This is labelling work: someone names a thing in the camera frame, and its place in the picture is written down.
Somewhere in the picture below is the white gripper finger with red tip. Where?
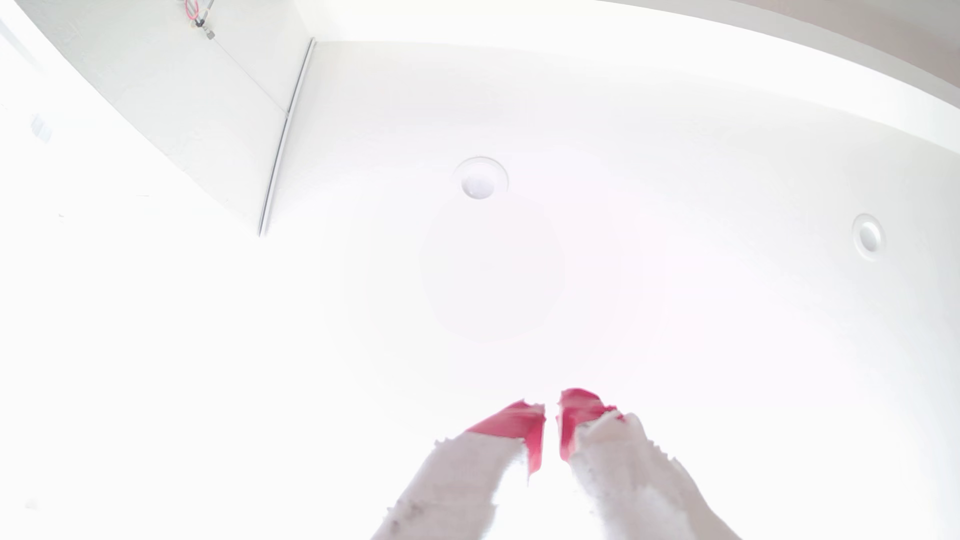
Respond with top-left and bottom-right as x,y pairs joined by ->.
371,399 -> 547,540
558,387 -> 744,540

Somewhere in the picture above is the white ceiling trim strip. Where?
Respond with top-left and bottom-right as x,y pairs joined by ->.
258,37 -> 317,238

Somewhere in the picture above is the red cable with clip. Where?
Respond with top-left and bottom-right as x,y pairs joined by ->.
183,0 -> 217,40

